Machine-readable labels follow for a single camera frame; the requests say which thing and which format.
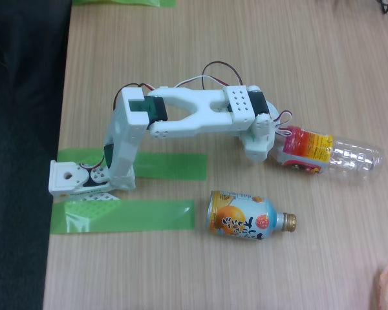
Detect clear plastic bottle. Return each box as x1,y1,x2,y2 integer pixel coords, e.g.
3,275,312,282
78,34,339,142
268,125,384,185

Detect orange juice bottle can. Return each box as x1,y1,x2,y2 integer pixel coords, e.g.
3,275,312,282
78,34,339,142
207,190,297,242

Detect short green tape strip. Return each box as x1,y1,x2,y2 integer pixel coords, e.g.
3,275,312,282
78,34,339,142
57,147,208,181

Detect long green tape strip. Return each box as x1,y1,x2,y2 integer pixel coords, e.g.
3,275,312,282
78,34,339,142
50,199,195,235

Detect green tape at table edge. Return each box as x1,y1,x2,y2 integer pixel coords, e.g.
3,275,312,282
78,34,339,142
71,0,177,8

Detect gripper servo cable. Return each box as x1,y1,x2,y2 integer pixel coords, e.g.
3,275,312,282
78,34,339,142
273,110,294,136

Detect forearm servo cable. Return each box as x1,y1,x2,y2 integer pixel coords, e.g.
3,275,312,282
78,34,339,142
174,61,245,91

